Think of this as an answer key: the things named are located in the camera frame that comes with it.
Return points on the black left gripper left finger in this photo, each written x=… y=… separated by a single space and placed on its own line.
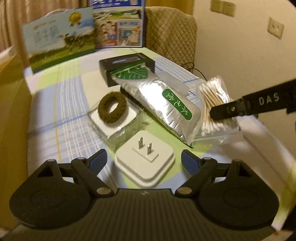
x=59 y=194

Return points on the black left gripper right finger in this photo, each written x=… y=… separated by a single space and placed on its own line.
x=231 y=194

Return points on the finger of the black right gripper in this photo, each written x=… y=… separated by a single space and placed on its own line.
x=274 y=98

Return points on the cotton swabs plastic bag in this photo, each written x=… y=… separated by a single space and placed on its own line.
x=211 y=132

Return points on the white power adapter plug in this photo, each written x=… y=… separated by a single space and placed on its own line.
x=145 y=159

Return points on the dark brown hair scrunchie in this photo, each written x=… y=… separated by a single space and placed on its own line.
x=112 y=107

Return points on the silver green tea pouch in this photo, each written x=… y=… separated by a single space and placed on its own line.
x=179 y=115

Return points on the black product box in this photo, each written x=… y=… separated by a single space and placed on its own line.
x=110 y=64

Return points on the plaid tablecloth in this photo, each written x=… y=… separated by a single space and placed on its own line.
x=59 y=127

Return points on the brown cardboard box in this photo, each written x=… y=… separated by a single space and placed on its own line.
x=15 y=110

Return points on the quilted beige chair cover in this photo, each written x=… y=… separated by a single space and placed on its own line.
x=170 y=33

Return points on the white appliance box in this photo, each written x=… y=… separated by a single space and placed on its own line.
x=7 y=54

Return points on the light blue milk carton box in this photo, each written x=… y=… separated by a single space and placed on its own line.
x=59 y=37

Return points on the dark blue milk carton box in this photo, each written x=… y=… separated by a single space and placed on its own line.
x=118 y=23

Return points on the beige curtain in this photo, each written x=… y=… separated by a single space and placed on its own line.
x=16 y=13

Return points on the single wall socket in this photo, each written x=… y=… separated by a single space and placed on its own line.
x=275 y=28

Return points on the double wall socket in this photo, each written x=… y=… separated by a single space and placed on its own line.
x=223 y=7

